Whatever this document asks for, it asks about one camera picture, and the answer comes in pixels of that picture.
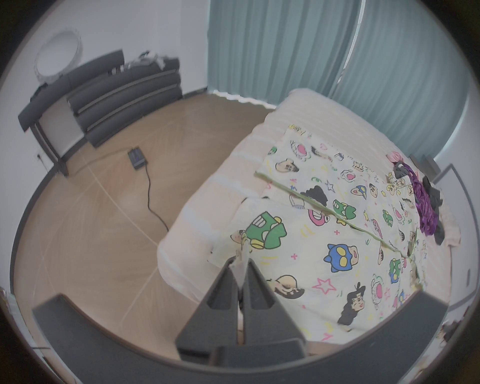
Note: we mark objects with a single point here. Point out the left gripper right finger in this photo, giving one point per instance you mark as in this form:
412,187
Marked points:
270,322

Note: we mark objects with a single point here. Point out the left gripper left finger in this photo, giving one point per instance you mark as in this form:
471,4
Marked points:
210,322

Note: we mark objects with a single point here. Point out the white printed pyjama top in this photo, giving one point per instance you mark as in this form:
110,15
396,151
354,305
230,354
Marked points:
337,243

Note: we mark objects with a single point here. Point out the bed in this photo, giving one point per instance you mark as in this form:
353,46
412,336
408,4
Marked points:
225,180

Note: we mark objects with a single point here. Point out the pile of clothes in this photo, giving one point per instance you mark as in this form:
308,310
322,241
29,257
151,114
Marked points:
425,210

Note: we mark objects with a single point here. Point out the black power adapter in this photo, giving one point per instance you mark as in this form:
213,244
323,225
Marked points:
137,157

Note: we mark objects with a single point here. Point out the cream pillow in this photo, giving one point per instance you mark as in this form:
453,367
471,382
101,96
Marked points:
452,228

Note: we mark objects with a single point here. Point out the grey white bedside table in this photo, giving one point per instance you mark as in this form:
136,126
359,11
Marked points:
423,165

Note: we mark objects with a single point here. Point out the grey garment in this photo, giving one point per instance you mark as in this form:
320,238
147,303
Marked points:
146,60

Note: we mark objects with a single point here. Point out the black dressing table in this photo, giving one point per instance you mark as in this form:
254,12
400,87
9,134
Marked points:
45,101

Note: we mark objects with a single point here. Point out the round white mirror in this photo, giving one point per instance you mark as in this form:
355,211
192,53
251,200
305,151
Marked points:
58,56

